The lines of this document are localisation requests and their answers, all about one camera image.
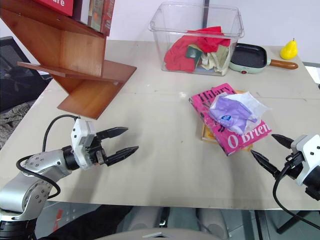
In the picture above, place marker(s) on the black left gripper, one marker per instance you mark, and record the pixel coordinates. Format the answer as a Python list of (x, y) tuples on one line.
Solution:
[(96, 151)]

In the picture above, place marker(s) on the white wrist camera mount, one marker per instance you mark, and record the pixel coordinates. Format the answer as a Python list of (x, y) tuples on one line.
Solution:
[(80, 132), (308, 155)]

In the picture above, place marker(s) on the clear plastic bin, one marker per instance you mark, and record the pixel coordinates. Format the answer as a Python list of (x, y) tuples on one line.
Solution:
[(162, 27)]

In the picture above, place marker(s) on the red book with white letters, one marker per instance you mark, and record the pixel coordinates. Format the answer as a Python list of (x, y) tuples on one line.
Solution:
[(56, 5)]

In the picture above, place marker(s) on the green fabric patch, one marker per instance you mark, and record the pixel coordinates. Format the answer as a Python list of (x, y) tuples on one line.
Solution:
[(193, 52)]

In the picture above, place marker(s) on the yellow toy pear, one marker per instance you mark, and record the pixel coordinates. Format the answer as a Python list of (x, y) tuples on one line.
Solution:
[(288, 51)]

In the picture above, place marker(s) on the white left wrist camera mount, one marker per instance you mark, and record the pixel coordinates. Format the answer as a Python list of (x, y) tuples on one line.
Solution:
[(80, 132)]

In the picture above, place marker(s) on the dark rounded shape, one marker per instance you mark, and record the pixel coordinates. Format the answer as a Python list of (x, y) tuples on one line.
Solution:
[(82, 222)]

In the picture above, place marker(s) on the white and dark book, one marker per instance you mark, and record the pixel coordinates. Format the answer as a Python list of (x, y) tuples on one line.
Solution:
[(81, 10)]

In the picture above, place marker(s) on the grey rounded shape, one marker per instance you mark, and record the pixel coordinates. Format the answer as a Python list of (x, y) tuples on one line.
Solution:
[(170, 233)]

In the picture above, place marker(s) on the brown wooden bookshelf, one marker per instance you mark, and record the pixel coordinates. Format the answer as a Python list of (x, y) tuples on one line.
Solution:
[(75, 62)]

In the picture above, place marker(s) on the red paperback book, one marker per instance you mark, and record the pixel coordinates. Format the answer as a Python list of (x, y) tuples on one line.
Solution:
[(107, 17)]

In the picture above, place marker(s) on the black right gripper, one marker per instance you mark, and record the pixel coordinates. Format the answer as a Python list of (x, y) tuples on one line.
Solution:
[(293, 165)]

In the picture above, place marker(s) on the purple tissue pack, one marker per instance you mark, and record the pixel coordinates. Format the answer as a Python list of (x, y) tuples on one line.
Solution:
[(232, 112)]

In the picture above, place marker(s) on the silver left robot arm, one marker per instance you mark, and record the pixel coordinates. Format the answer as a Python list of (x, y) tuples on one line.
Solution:
[(15, 190)]

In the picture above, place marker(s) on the red cloth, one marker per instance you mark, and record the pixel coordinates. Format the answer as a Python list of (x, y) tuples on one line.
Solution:
[(182, 55)]

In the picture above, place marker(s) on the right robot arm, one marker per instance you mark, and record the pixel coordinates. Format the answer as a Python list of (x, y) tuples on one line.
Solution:
[(313, 192)]

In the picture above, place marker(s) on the yellow book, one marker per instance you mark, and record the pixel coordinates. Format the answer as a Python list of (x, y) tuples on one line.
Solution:
[(208, 136)]

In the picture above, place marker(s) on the pink Hilary book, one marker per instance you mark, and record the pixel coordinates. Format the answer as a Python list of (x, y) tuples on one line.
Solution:
[(240, 140)]

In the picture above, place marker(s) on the black table leg frame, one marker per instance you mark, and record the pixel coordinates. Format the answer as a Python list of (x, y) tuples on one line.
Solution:
[(287, 222)]

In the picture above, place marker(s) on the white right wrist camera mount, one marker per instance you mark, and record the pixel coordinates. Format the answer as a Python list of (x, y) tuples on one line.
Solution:
[(308, 155)]

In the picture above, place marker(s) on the black mesh chair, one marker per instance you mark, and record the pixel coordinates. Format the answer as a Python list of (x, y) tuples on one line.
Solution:
[(15, 75)]

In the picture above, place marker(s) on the cream cloth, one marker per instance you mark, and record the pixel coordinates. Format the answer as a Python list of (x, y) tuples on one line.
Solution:
[(217, 60)]

